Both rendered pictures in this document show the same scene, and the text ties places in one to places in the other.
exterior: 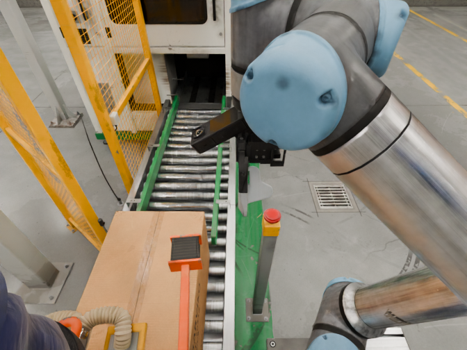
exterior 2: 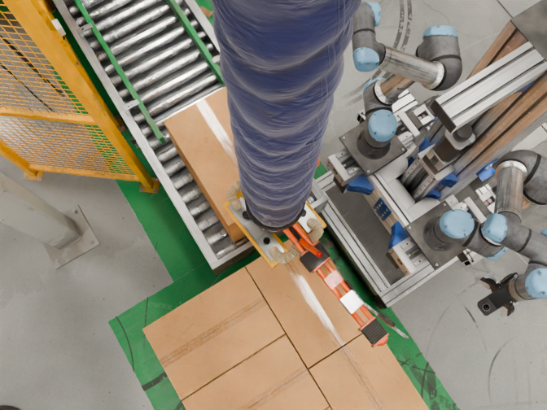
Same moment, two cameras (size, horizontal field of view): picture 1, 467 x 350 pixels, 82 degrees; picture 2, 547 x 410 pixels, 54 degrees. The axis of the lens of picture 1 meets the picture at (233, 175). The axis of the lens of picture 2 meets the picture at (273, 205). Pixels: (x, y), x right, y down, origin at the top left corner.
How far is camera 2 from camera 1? 1.57 m
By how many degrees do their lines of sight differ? 34
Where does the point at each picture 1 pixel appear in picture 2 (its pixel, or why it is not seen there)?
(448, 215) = (403, 67)
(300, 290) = not seen: hidden behind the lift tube
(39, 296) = (78, 247)
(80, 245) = (65, 186)
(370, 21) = (372, 20)
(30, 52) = not seen: outside the picture
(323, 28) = (368, 42)
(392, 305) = (398, 84)
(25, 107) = (77, 78)
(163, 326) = not seen: hidden behind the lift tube
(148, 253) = (222, 136)
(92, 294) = (209, 181)
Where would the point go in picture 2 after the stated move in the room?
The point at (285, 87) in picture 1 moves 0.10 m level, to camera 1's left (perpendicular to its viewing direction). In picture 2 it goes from (368, 63) to (341, 80)
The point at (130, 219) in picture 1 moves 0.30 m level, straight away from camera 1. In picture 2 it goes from (182, 120) to (127, 95)
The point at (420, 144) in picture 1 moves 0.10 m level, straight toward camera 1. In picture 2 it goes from (394, 57) to (391, 85)
